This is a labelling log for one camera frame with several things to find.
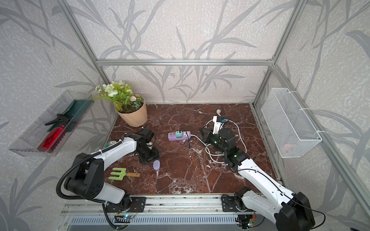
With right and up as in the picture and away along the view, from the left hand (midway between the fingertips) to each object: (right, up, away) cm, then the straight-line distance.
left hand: (158, 160), depth 85 cm
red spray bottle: (-36, +17, -26) cm, 48 cm away
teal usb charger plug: (+11, +14, +8) cm, 20 cm away
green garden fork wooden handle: (-21, -8, -1) cm, 22 cm away
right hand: (+24, +20, -11) cm, 34 cm away
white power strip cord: (+41, +29, +27) cm, 57 cm away
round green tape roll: (-31, +9, +3) cm, 32 cm away
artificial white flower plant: (-24, +40, +3) cm, 47 cm away
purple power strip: (+16, +12, +13) cm, 24 cm away
